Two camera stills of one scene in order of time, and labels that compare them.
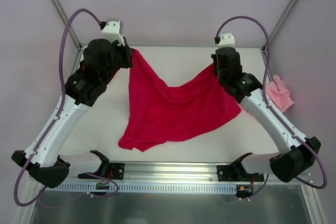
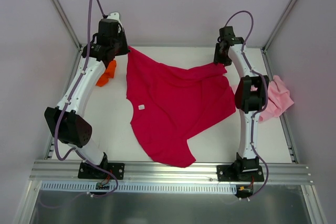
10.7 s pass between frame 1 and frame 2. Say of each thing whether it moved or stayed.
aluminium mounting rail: stayed
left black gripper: moved
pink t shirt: stayed
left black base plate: stayed
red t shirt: moved
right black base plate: stayed
